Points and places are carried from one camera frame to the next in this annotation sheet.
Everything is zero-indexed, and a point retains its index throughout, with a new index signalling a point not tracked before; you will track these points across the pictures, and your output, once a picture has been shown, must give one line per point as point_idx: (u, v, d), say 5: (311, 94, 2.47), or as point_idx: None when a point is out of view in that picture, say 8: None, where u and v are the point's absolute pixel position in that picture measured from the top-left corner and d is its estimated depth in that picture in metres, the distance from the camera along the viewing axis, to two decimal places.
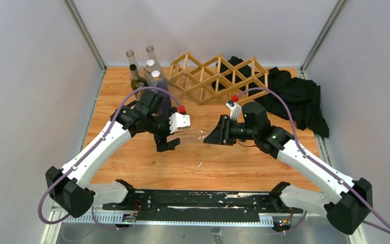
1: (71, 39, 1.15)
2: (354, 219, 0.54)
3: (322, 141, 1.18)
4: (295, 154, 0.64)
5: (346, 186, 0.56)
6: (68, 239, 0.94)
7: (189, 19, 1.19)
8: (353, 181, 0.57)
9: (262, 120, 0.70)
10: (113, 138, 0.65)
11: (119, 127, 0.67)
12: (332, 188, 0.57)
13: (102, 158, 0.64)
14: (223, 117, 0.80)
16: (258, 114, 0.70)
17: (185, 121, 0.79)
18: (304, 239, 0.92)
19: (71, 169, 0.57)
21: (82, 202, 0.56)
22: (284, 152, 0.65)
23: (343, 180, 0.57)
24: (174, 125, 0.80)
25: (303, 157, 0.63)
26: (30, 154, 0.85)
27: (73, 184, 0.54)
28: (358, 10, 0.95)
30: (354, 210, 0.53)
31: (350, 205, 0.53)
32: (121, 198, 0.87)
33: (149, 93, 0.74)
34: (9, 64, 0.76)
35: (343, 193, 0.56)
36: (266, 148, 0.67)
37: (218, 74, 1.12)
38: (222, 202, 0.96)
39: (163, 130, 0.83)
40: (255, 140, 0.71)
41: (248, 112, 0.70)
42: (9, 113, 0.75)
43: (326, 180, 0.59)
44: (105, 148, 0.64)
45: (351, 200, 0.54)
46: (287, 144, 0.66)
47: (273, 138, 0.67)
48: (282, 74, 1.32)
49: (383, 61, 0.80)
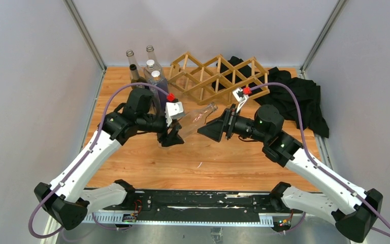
1: (71, 39, 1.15)
2: (366, 230, 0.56)
3: (322, 141, 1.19)
4: (305, 165, 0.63)
5: (359, 199, 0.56)
6: (68, 239, 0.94)
7: (189, 19, 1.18)
8: (365, 193, 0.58)
9: (277, 130, 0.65)
10: (101, 149, 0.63)
11: (106, 137, 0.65)
12: (346, 201, 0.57)
13: (93, 169, 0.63)
14: (228, 112, 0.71)
16: (278, 124, 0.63)
17: (176, 108, 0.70)
18: (304, 239, 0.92)
19: (59, 185, 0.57)
21: (74, 215, 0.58)
22: (294, 162, 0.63)
23: (355, 192, 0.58)
24: (168, 116, 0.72)
25: (314, 168, 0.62)
26: (29, 154, 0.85)
27: (61, 203, 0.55)
28: (358, 10, 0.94)
30: (367, 222, 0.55)
31: (364, 217, 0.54)
32: (121, 200, 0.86)
33: (135, 94, 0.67)
34: (9, 64, 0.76)
35: (356, 206, 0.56)
36: (273, 156, 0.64)
37: (218, 74, 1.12)
38: (222, 202, 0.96)
39: (159, 128, 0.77)
40: (263, 146, 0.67)
41: (266, 120, 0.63)
42: (9, 113, 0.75)
43: (339, 192, 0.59)
44: (94, 159, 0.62)
45: (365, 213, 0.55)
46: (297, 154, 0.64)
47: (282, 146, 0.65)
48: (282, 74, 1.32)
49: (382, 61, 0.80)
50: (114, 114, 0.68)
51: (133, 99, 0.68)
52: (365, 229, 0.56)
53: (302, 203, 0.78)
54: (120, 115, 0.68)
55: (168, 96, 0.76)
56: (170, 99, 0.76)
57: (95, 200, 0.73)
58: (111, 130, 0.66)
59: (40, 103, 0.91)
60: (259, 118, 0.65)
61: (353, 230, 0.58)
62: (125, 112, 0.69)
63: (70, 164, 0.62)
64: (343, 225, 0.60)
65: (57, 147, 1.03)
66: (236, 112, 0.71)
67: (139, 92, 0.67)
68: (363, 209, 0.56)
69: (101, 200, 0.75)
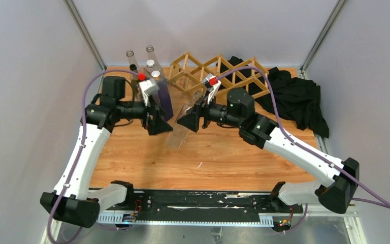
1: (71, 39, 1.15)
2: (347, 200, 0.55)
3: (322, 141, 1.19)
4: (283, 143, 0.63)
5: (337, 169, 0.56)
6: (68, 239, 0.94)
7: (189, 19, 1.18)
8: (343, 162, 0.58)
9: (250, 112, 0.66)
10: (93, 141, 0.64)
11: (94, 128, 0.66)
12: (325, 173, 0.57)
13: (91, 162, 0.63)
14: (198, 104, 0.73)
16: (248, 104, 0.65)
17: (148, 83, 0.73)
18: (304, 239, 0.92)
19: (65, 187, 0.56)
21: (89, 211, 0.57)
22: (270, 143, 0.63)
23: (332, 163, 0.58)
24: (143, 92, 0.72)
25: (291, 144, 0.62)
26: (30, 154, 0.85)
27: (73, 202, 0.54)
28: (358, 10, 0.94)
30: (347, 191, 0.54)
31: (344, 187, 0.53)
32: (123, 196, 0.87)
33: (108, 82, 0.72)
34: (9, 64, 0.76)
35: (335, 176, 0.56)
36: (251, 139, 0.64)
37: (218, 74, 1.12)
38: (222, 202, 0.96)
39: (140, 113, 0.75)
40: (239, 130, 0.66)
41: (235, 102, 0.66)
42: (9, 114, 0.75)
43: (318, 165, 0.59)
44: (90, 152, 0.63)
45: (344, 182, 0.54)
46: (273, 133, 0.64)
47: (258, 127, 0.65)
48: (282, 74, 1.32)
49: (382, 61, 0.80)
50: (93, 105, 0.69)
51: (107, 87, 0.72)
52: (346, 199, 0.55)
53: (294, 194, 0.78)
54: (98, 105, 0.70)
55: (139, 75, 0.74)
56: (141, 78, 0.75)
57: (103, 197, 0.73)
58: (95, 120, 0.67)
59: (39, 103, 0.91)
60: (229, 101, 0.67)
61: (334, 202, 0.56)
62: (102, 102, 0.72)
63: (68, 165, 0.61)
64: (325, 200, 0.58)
65: (57, 147, 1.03)
66: (207, 103, 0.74)
67: (109, 79, 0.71)
68: (342, 179, 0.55)
69: (107, 197, 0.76)
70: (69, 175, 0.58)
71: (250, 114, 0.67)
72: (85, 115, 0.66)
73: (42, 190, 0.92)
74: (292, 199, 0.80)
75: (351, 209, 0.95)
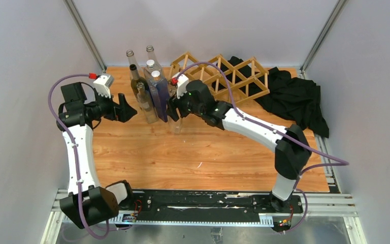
1: (70, 39, 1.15)
2: (294, 160, 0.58)
3: (322, 141, 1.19)
4: (235, 120, 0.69)
5: (279, 133, 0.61)
6: (68, 239, 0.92)
7: (188, 19, 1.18)
8: (285, 128, 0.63)
9: (206, 97, 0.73)
10: (83, 138, 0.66)
11: (77, 128, 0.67)
12: (269, 139, 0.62)
13: (90, 155, 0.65)
14: (171, 99, 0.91)
16: (200, 91, 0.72)
17: (104, 77, 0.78)
18: (304, 239, 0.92)
19: (79, 183, 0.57)
21: (109, 199, 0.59)
22: (226, 121, 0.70)
23: (275, 129, 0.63)
24: (104, 87, 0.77)
25: (242, 119, 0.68)
26: (29, 154, 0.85)
27: (95, 188, 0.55)
28: (358, 10, 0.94)
30: (289, 151, 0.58)
31: (284, 148, 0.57)
32: (126, 191, 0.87)
33: (67, 88, 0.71)
34: (9, 64, 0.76)
35: (278, 140, 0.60)
36: (212, 122, 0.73)
37: (218, 74, 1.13)
38: (222, 202, 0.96)
39: (108, 108, 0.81)
40: (202, 115, 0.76)
41: (191, 91, 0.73)
42: (8, 113, 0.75)
43: (263, 133, 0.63)
44: (85, 146, 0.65)
45: (285, 144, 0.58)
46: (228, 113, 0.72)
47: (217, 111, 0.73)
48: (282, 74, 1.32)
49: (383, 61, 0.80)
50: (64, 113, 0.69)
51: (69, 92, 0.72)
52: (292, 159, 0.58)
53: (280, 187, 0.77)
54: (68, 112, 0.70)
55: (90, 75, 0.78)
56: (93, 77, 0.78)
57: None
58: (74, 122, 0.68)
59: (39, 103, 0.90)
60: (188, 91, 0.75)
61: (285, 164, 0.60)
62: (70, 109, 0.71)
63: (70, 169, 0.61)
64: (280, 165, 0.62)
65: (57, 147, 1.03)
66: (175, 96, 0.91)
67: (67, 85, 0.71)
68: (284, 141, 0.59)
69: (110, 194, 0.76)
70: (78, 172, 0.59)
71: (206, 100, 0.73)
72: (61, 122, 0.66)
73: (41, 190, 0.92)
74: (284, 192, 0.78)
75: (351, 209, 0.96)
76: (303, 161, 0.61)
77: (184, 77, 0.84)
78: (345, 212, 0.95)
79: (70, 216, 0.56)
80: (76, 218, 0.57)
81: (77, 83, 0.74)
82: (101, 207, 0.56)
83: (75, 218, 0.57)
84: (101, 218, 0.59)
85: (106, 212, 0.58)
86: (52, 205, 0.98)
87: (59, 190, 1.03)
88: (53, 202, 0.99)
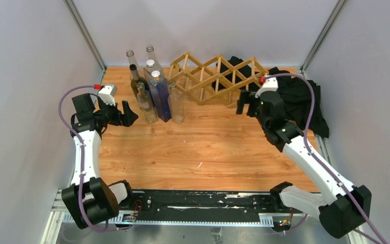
1: (71, 39, 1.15)
2: (344, 221, 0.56)
3: (322, 141, 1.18)
4: (300, 150, 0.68)
5: (344, 189, 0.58)
6: (68, 239, 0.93)
7: (189, 19, 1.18)
8: (353, 186, 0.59)
9: (277, 113, 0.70)
10: (91, 140, 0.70)
11: (88, 133, 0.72)
12: (330, 188, 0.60)
13: (95, 154, 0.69)
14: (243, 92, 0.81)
16: (275, 105, 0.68)
17: (109, 87, 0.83)
18: (304, 239, 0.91)
19: (82, 175, 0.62)
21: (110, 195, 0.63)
22: (289, 146, 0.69)
23: (342, 182, 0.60)
24: (109, 96, 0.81)
25: (308, 154, 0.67)
26: (29, 155, 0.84)
27: (96, 180, 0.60)
28: (358, 10, 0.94)
30: (347, 213, 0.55)
31: (343, 207, 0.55)
32: (125, 191, 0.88)
33: (77, 99, 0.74)
34: (9, 64, 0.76)
35: (338, 195, 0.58)
36: (273, 139, 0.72)
37: (218, 74, 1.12)
38: (222, 202, 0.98)
39: (113, 113, 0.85)
40: (265, 128, 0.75)
41: (264, 101, 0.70)
42: (8, 113, 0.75)
43: (326, 180, 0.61)
44: (92, 148, 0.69)
45: (346, 203, 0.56)
46: (294, 140, 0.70)
47: (283, 130, 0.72)
48: (282, 74, 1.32)
49: (382, 61, 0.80)
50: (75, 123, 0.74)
51: (79, 102, 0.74)
52: (345, 220, 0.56)
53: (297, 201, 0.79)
54: (79, 121, 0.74)
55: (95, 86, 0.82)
56: (98, 87, 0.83)
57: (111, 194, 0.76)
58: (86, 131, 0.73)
59: (38, 103, 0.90)
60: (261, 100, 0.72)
61: (332, 218, 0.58)
62: (81, 119, 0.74)
63: (75, 165, 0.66)
64: (325, 215, 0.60)
65: (57, 147, 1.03)
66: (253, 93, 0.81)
67: (77, 96, 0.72)
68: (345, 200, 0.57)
69: None
70: (82, 166, 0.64)
71: (277, 115, 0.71)
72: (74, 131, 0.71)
73: (41, 189, 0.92)
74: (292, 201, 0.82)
75: None
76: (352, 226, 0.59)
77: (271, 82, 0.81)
78: None
79: (71, 208, 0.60)
80: (75, 212, 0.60)
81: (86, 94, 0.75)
82: (101, 200, 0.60)
83: (75, 212, 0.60)
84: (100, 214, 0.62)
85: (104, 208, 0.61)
86: (52, 205, 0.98)
87: (59, 190, 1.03)
88: (53, 202, 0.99)
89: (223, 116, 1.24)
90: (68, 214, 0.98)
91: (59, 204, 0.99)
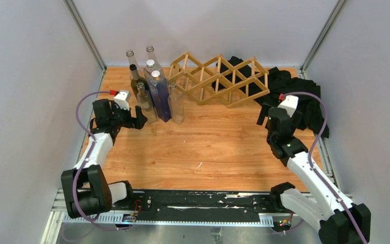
1: (71, 39, 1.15)
2: (342, 239, 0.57)
3: (322, 141, 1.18)
4: (302, 165, 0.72)
5: (342, 205, 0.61)
6: (69, 239, 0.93)
7: (189, 19, 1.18)
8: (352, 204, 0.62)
9: (283, 127, 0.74)
10: (101, 139, 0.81)
11: (101, 134, 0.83)
12: (328, 203, 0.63)
13: (104, 151, 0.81)
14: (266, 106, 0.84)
16: (281, 120, 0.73)
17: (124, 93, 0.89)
18: (304, 239, 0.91)
19: (85, 160, 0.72)
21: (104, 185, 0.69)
22: (293, 160, 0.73)
23: (340, 199, 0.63)
24: (125, 102, 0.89)
25: (311, 169, 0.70)
26: (29, 155, 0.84)
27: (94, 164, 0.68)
28: (358, 10, 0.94)
30: (344, 229, 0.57)
31: (340, 223, 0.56)
32: (125, 191, 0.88)
33: (97, 106, 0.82)
34: (9, 64, 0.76)
35: (336, 210, 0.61)
36: (279, 153, 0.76)
37: (218, 74, 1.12)
38: (222, 202, 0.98)
39: (126, 116, 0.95)
40: (271, 142, 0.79)
41: (272, 115, 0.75)
42: (8, 113, 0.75)
43: (325, 195, 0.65)
44: (104, 148, 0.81)
45: (343, 219, 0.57)
46: (298, 155, 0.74)
47: (288, 146, 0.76)
48: (282, 74, 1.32)
49: (382, 61, 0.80)
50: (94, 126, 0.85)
51: (100, 111, 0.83)
52: (343, 237, 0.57)
53: (297, 207, 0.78)
54: (98, 126, 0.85)
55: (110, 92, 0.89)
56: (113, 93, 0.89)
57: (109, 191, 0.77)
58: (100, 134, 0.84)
59: (38, 103, 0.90)
60: (269, 114, 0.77)
61: (331, 235, 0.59)
62: (99, 123, 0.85)
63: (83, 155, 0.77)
64: (325, 234, 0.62)
65: (57, 147, 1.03)
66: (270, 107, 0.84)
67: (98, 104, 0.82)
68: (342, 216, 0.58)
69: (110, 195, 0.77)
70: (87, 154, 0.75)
71: (283, 130, 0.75)
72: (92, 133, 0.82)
73: (41, 189, 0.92)
74: (291, 206, 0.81)
75: None
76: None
77: (290, 101, 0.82)
78: None
79: (66, 190, 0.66)
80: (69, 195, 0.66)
81: (105, 102, 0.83)
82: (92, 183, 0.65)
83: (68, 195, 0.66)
84: (91, 204, 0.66)
85: (96, 196, 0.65)
86: (52, 205, 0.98)
87: (59, 190, 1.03)
88: (53, 202, 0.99)
89: (223, 116, 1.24)
90: (68, 214, 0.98)
91: (59, 204, 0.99)
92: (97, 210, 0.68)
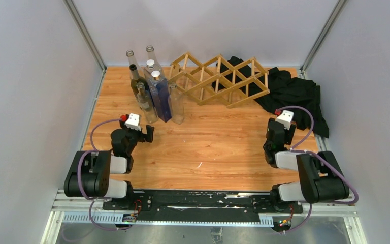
1: (71, 39, 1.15)
2: (313, 175, 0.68)
3: (322, 141, 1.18)
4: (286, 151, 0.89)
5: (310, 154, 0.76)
6: (68, 239, 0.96)
7: (189, 19, 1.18)
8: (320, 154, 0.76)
9: (277, 139, 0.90)
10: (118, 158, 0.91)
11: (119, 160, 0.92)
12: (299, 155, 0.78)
13: (117, 166, 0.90)
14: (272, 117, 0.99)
16: (276, 133, 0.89)
17: (135, 118, 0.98)
18: (304, 239, 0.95)
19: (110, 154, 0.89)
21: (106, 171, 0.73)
22: (278, 155, 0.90)
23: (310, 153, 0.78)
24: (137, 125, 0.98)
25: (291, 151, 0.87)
26: (28, 155, 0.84)
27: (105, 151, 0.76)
28: (359, 10, 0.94)
30: (309, 163, 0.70)
31: (304, 157, 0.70)
32: (123, 191, 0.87)
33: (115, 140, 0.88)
34: (8, 63, 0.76)
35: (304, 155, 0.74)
36: (269, 159, 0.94)
37: (218, 74, 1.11)
38: (222, 202, 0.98)
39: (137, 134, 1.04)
40: (266, 148, 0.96)
41: (270, 127, 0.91)
42: (6, 112, 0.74)
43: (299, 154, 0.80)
44: (115, 164, 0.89)
45: (307, 156, 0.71)
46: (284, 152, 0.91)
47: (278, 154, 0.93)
48: (282, 74, 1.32)
49: (383, 61, 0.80)
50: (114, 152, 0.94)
51: (117, 146, 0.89)
52: (311, 171, 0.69)
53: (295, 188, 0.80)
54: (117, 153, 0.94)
55: (122, 117, 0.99)
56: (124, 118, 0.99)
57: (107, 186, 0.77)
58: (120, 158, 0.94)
59: (38, 103, 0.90)
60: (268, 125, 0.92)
61: (304, 179, 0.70)
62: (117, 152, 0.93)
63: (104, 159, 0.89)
64: (303, 185, 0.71)
65: (57, 147, 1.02)
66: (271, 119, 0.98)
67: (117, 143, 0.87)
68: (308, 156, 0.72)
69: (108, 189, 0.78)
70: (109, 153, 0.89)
71: (277, 141, 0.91)
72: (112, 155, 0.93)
73: (41, 189, 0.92)
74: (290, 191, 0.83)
75: (351, 209, 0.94)
76: (329, 191, 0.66)
77: (286, 116, 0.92)
78: (345, 212, 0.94)
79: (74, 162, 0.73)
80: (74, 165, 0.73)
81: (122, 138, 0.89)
82: (99, 161, 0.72)
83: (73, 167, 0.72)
84: (87, 183, 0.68)
85: (95, 175, 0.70)
86: (52, 206, 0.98)
87: (59, 190, 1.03)
88: (53, 202, 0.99)
89: (224, 116, 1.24)
90: (68, 214, 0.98)
91: (59, 204, 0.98)
92: (91, 191, 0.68)
